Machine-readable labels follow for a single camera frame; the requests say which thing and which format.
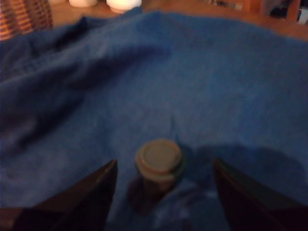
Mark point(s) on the brown coffee capsule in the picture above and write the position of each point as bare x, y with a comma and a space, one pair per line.
158, 158

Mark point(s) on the blue cloth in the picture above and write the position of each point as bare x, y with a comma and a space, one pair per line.
168, 84

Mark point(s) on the white insulated bottle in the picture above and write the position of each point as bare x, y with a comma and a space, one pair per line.
83, 2

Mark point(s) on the small white round camera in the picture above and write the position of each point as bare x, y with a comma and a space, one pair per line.
122, 4

